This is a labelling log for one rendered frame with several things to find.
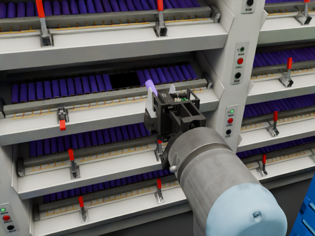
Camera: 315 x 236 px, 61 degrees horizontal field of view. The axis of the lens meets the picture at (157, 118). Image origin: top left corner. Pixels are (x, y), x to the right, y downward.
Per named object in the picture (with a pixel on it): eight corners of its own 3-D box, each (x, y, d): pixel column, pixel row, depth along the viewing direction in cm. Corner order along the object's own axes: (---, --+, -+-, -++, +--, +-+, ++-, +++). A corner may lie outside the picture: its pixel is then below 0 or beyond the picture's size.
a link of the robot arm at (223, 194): (214, 285, 31) (221, 232, 25) (176, 201, 41) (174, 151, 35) (285, 258, 33) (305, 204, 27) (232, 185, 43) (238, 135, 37)
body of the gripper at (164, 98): (188, 84, 51) (219, 118, 41) (185, 123, 55) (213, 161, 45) (149, 90, 49) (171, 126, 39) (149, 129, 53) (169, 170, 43)
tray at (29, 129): (215, 110, 84) (224, 88, 77) (1, 146, 68) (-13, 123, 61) (192, 67, 96) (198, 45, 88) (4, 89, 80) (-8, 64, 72)
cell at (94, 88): (93, 74, 78) (97, 90, 75) (95, 78, 80) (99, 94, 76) (87, 76, 78) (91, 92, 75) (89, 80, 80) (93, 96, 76)
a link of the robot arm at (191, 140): (229, 183, 42) (171, 197, 40) (215, 163, 46) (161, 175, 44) (239, 137, 38) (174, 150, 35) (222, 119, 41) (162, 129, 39)
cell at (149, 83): (143, 84, 64) (151, 103, 59) (147, 78, 63) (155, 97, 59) (149, 86, 65) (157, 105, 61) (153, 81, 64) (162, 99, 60)
